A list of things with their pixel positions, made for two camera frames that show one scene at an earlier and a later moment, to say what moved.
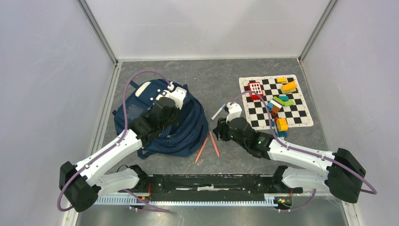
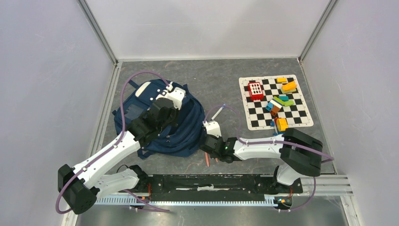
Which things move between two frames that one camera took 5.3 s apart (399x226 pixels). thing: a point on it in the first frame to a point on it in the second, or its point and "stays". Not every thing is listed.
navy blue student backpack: (182, 140) stays
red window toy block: (255, 86) stays
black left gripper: (174, 121) stays
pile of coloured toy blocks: (276, 103) stays
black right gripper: (217, 131) to (219, 138)
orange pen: (201, 149) to (207, 158)
